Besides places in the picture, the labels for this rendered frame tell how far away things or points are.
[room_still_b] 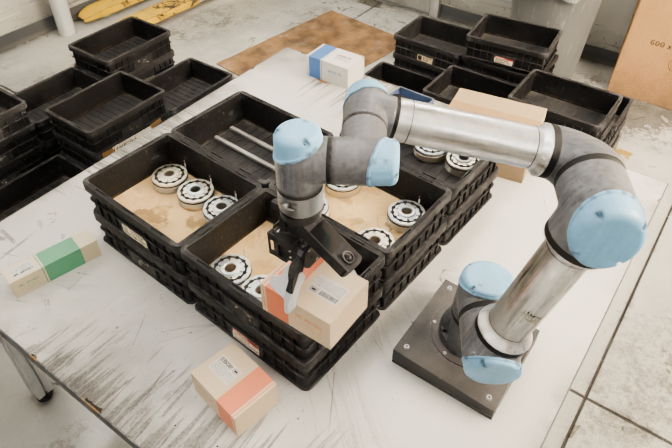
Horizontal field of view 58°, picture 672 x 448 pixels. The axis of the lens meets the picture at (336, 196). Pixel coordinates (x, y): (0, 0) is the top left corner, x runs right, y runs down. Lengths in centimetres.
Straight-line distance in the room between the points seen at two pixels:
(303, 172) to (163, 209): 89
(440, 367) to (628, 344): 130
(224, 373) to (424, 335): 48
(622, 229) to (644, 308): 181
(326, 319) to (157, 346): 64
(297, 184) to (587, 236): 45
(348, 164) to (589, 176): 38
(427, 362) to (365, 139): 71
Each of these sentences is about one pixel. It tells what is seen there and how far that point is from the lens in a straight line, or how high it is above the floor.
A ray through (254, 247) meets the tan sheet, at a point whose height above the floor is 83.
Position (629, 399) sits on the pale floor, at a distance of 252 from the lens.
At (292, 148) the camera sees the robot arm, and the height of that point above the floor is 144.
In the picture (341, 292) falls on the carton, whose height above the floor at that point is 112.
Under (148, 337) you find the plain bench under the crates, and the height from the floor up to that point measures 70.
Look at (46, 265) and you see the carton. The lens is 182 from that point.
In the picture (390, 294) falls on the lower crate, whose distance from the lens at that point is 162.
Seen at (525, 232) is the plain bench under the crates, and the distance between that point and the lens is 190.
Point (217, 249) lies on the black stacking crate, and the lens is 158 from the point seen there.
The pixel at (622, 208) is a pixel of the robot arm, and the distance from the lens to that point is 100.
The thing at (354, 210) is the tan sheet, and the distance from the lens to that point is 170.
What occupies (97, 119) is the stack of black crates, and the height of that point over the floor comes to 49.
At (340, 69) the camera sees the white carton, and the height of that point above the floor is 78.
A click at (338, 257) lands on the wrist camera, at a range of 101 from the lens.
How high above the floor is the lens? 198
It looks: 41 degrees down
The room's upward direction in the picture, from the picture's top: straight up
